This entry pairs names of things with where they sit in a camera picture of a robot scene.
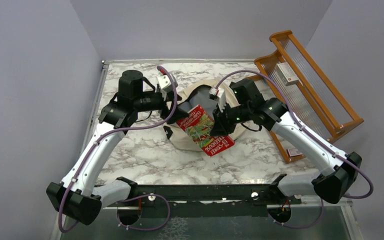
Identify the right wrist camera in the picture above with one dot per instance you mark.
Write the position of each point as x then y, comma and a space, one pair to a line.
218, 94

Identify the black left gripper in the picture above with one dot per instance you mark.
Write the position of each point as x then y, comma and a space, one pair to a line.
170, 98

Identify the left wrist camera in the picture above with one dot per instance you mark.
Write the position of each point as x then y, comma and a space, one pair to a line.
167, 82

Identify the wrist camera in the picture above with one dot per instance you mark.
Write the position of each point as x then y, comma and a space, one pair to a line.
167, 82
218, 94

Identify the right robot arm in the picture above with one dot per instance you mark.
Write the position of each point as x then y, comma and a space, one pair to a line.
335, 174

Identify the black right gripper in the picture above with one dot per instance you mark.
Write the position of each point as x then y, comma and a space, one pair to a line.
221, 126

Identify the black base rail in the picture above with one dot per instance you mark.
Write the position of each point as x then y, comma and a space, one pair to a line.
203, 200

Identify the red cover book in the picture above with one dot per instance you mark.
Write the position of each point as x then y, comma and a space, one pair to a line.
198, 125

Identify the wooden rack with clear slats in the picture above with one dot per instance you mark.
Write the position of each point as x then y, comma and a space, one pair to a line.
315, 99

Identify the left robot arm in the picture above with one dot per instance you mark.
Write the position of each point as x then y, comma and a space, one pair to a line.
137, 105

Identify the cream canvas backpack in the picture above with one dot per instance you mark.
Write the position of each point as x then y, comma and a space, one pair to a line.
193, 95

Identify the small white red box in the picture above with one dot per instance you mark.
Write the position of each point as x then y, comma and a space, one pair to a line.
286, 74

